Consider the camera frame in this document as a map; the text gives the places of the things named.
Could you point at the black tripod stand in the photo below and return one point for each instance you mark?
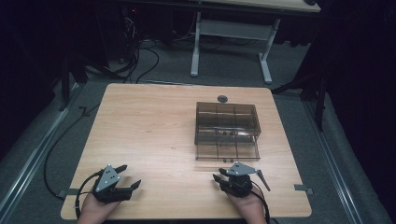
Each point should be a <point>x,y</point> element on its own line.
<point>66,81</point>
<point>319,93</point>

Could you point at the grey tape strip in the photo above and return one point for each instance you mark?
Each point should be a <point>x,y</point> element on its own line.
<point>69,193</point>
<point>302,188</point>

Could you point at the person's right hand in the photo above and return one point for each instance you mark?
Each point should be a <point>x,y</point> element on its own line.
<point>247,208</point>

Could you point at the transparent brown drawer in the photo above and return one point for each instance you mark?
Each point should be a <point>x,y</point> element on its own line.
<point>227,151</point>

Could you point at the transparent brown drawer cabinet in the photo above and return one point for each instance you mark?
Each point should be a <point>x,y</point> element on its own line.
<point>227,119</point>

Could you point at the metal floor rail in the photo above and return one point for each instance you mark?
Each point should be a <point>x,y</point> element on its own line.
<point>334,161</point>
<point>34,152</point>

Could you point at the grey round table grommet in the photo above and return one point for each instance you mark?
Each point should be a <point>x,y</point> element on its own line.
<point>222,99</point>

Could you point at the person's left hand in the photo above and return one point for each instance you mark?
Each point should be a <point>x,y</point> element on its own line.
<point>97,211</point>

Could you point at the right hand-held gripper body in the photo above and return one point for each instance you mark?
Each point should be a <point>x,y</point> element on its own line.
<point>238,183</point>

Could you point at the white-legged wooden desk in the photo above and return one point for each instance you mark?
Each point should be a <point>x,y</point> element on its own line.
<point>232,29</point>

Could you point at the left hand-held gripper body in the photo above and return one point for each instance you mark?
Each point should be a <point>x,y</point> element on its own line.
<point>107,180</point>

